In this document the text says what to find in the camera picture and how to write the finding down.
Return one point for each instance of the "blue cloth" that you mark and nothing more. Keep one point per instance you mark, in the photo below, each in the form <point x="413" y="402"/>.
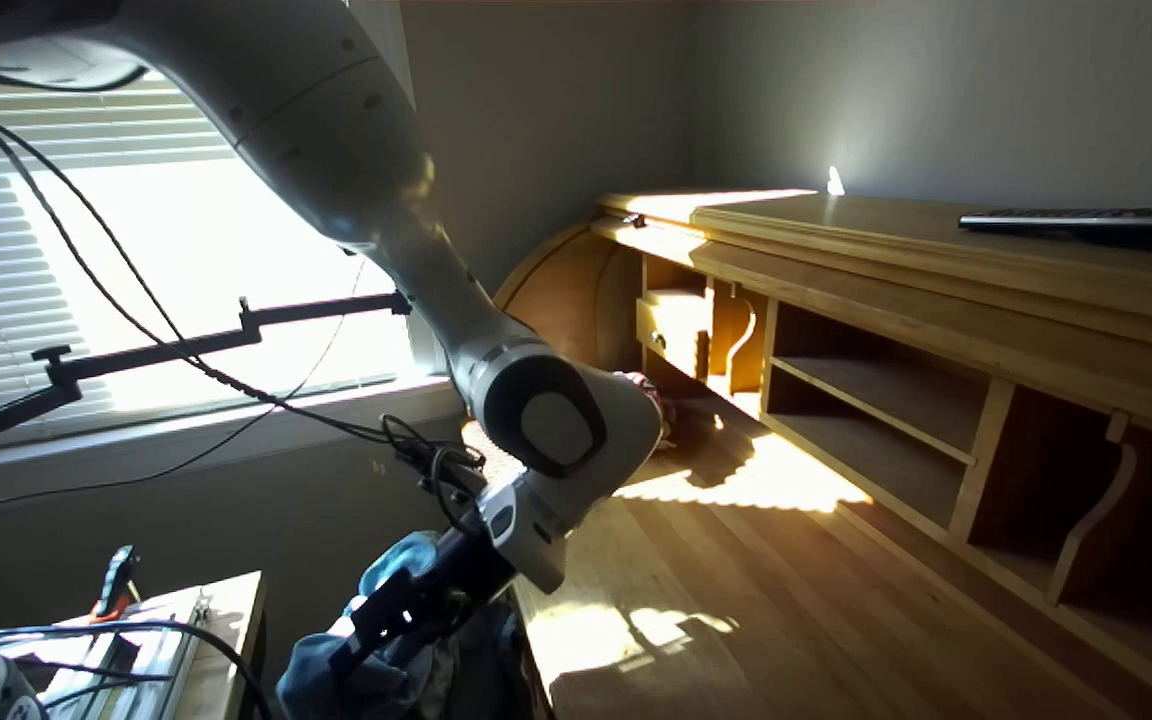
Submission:
<point x="321" y="686"/>

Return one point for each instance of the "black flat device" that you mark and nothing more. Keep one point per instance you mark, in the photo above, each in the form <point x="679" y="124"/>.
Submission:
<point x="1097" y="227"/>

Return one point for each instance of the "silver flat equipment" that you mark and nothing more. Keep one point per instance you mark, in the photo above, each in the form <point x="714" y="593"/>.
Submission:
<point x="151" y="661"/>

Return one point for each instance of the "red and blue hand tool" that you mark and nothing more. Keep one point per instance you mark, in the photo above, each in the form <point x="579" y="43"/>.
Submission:
<point x="117" y="575"/>

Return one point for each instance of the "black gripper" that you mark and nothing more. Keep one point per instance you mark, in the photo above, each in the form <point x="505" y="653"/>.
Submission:
<point x="449" y="593"/>

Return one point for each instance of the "light wooden side table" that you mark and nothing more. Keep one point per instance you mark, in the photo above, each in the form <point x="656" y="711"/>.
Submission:
<point x="229" y="625"/>

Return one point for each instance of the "wooden roll-top desk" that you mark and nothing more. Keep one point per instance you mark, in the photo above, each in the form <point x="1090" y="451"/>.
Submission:
<point x="870" y="266"/>

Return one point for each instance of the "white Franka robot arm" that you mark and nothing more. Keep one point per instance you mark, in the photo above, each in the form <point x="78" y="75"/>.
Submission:
<point x="321" y="122"/>

